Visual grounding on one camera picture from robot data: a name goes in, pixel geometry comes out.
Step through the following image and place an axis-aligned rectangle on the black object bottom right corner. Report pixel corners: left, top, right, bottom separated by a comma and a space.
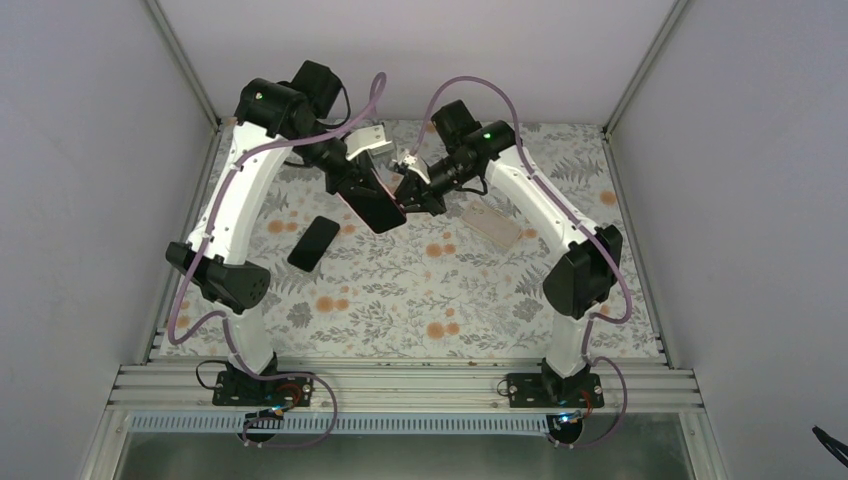
811, 426, 848, 467

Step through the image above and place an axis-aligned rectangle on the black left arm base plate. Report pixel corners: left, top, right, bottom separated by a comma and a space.
211, 370, 314, 408

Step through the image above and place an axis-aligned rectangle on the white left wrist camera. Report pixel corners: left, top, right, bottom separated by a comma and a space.
344, 123, 396, 160

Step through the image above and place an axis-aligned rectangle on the aluminium frame post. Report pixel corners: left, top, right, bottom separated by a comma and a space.
603, 0, 691, 141
141, 0, 221, 127

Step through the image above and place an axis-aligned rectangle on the floral patterned table mat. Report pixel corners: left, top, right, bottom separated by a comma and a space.
158, 117, 664, 362

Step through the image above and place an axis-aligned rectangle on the aluminium front rail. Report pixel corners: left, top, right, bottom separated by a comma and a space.
107, 362, 704, 413

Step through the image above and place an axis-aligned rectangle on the perforated grey cable duct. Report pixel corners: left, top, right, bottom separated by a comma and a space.
127, 411, 549, 436

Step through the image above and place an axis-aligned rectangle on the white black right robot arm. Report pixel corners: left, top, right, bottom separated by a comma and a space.
391, 100, 623, 407

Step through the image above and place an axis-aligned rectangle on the aluminium frame post left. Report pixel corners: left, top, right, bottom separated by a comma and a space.
141, 0, 221, 127

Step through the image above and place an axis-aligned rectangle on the black bare phone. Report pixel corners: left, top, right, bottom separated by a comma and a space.
286, 216, 340, 272

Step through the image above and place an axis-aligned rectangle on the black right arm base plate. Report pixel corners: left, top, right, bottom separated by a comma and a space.
502, 373, 605, 409

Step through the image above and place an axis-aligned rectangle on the aluminium frame post right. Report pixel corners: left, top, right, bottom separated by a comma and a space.
603, 0, 691, 141

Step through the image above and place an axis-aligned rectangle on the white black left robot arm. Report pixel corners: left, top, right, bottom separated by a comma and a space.
166, 61, 404, 405

